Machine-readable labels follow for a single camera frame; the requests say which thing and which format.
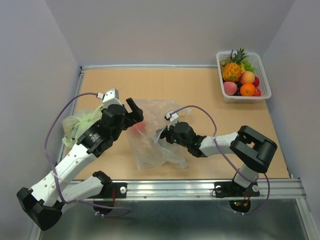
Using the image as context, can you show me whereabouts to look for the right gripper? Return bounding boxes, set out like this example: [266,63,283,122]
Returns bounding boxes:
[152,120,189,149]

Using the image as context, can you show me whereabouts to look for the red apple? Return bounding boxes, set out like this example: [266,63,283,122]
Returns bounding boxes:
[252,76,260,88]
[253,87,262,97]
[133,121,147,134]

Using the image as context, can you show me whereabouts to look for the clear plastic fruit bag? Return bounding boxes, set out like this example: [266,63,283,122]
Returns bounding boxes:
[126,99,188,170]

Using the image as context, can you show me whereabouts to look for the small pineapple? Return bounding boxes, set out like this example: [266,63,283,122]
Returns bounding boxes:
[222,48,248,83]

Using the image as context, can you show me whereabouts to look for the orange fruit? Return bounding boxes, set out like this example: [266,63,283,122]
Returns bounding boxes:
[239,83,256,97]

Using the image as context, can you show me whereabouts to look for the yellow pink peach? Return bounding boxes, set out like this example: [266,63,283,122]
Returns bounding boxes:
[240,71,255,85]

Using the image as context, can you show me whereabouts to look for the green grapes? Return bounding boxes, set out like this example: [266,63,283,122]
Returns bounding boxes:
[241,59,255,73]

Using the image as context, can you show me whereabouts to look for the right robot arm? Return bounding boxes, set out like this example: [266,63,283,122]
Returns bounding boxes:
[157,122,278,198]

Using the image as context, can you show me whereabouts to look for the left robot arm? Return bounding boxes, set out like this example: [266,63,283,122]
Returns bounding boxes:
[16,98,144,231]

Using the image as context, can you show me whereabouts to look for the green plastic bag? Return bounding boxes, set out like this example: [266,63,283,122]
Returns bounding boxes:
[61,104,105,149]

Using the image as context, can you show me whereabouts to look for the longan bunch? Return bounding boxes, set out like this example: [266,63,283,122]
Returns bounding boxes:
[219,50,234,67]

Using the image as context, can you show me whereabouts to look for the white plastic basket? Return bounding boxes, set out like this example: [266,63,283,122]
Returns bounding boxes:
[216,51,272,104]

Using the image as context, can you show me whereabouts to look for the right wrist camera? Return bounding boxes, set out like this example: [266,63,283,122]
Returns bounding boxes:
[164,110,179,130]

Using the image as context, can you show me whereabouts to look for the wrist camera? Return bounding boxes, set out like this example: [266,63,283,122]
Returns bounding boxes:
[164,110,179,130]
[97,88,122,108]

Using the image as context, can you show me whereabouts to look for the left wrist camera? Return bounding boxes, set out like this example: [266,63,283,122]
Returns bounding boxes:
[97,88,122,108]

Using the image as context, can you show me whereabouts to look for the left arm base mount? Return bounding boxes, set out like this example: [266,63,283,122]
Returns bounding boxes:
[88,181,128,199]

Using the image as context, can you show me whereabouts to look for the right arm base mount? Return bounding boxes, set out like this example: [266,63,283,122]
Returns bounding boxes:
[211,181,260,198]

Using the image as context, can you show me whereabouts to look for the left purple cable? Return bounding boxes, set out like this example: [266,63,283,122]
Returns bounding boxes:
[43,91,131,218]

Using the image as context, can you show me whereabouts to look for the aluminium front rail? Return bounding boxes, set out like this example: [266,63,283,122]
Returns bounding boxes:
[41,178,307,201]

